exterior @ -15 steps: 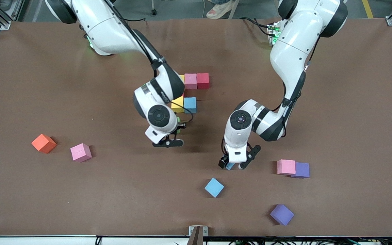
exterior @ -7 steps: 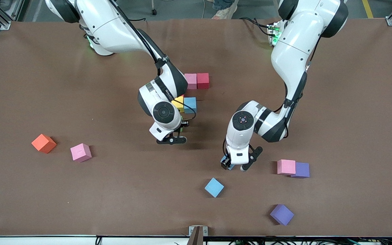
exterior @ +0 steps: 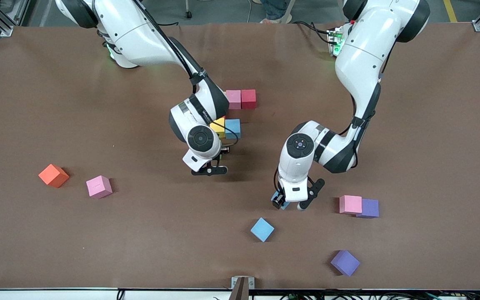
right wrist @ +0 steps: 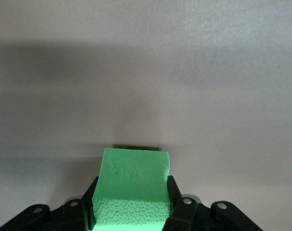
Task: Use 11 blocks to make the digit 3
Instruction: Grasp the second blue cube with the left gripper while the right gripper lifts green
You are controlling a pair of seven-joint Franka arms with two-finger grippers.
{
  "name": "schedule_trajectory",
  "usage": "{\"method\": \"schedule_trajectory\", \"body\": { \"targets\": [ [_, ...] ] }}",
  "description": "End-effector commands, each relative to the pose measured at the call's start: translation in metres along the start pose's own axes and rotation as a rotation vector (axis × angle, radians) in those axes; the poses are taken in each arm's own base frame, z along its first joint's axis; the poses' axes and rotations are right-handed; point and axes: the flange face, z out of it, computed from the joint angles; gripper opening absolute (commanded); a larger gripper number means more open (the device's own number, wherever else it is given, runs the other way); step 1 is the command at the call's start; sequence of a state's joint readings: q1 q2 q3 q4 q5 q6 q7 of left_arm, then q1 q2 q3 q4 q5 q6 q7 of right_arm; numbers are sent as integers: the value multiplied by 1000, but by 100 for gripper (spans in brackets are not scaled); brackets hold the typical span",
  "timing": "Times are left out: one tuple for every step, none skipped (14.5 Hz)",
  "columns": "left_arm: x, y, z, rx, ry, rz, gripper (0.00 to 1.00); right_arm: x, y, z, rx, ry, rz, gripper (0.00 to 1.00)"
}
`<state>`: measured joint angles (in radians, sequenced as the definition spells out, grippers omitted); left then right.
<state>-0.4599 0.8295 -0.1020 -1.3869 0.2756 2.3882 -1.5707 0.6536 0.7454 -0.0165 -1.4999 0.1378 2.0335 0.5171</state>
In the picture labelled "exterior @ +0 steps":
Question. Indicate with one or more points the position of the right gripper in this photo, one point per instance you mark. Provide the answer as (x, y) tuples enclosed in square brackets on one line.
[(224, 151)]

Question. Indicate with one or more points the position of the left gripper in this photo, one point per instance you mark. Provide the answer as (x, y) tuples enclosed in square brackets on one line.
[(280, 199)]

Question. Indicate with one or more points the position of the blue foam block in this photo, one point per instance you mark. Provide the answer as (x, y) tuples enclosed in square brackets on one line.
[(273, 200), (232, 128), (262, 229)]

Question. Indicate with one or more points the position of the yellow foam block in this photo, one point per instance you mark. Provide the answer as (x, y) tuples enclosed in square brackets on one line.
[(219, 127)]

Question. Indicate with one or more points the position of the red foam block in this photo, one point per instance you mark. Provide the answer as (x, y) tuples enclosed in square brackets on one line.
[(248, 99)]

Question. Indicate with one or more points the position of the purple foam block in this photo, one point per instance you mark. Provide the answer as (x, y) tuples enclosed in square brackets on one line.
[(345, 263), (371, 208)]

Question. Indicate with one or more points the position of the pink foam block with slit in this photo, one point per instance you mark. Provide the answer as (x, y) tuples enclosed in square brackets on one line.
[(98, 186)]

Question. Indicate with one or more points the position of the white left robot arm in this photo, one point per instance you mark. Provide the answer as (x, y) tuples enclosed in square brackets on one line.
[(361, 62)]

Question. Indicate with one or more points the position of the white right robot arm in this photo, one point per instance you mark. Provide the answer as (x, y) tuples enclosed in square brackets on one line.
[(140, 41)]

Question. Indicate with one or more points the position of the brown table mat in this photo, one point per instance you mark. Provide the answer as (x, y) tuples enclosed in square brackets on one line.
[(181, 229)]

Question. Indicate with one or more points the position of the grey sneaker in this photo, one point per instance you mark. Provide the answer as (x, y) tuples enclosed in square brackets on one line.
[(273, 20)]

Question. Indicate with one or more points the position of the blue jeans leg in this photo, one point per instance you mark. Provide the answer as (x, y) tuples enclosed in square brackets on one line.
[(273, 6)]

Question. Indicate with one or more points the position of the grey metal stand leg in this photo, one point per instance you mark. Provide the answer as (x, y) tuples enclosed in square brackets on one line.
[(292, 6)]

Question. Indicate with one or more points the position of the orange foam block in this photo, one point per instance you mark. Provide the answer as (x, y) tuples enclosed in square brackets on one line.
[(53, 176)]

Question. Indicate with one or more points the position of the metal bracket at table edge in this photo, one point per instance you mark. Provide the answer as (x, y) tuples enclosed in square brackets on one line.
[(242, 287)]

